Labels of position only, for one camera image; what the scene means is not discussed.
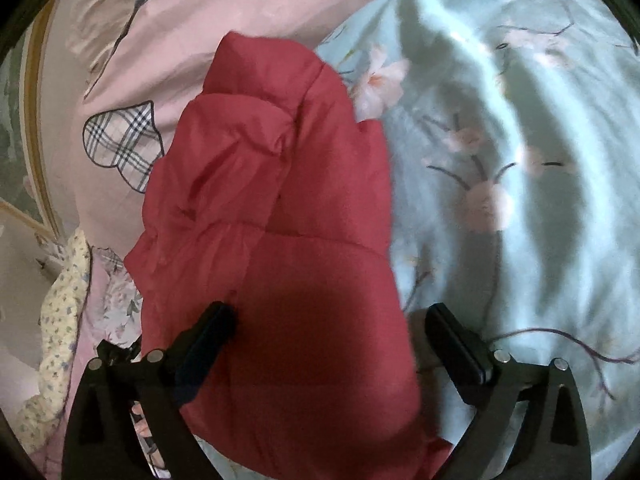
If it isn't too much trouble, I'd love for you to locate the yellow floral pillow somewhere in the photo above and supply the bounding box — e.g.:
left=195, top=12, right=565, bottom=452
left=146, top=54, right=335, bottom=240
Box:
left=17, top=227, right=95, bottom=453

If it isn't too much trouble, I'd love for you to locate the pink quilt with plaid hearts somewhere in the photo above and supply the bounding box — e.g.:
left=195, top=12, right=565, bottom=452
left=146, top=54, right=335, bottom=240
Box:
left=62, top=0, right=436, bottom=251

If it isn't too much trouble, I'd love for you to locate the pink pillow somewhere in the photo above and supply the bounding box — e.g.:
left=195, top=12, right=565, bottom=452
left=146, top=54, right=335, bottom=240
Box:
left=70, top=260, right=126, bottom=376

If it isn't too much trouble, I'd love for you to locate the light blue floral bedsheet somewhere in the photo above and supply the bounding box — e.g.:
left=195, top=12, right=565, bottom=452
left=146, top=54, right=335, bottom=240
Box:
left=195, top=0, right=640, bottom=480

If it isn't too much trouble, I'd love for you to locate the gold trimmed headboard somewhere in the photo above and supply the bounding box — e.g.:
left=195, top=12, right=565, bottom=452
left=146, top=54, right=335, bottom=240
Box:
left=0, top=10, right=67, bottom=247

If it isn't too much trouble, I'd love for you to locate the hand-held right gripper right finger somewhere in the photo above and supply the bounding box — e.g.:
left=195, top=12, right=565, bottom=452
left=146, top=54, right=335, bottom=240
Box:
left=424, top=303, right=594, bottom=480

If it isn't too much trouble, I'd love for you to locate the floral ruffled pillow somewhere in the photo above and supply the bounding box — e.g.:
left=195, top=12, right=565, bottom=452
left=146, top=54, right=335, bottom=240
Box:
left=92, top=246, right=171, bottom=478

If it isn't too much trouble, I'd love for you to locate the red quilted jacket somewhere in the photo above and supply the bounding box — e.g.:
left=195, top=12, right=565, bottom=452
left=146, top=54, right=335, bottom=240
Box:
left=122, top=30, right=453, bottom=480

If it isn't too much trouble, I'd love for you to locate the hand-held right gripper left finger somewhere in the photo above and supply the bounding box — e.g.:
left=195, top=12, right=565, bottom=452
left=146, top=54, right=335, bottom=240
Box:
left=61, top=301, right=238, bottom=480

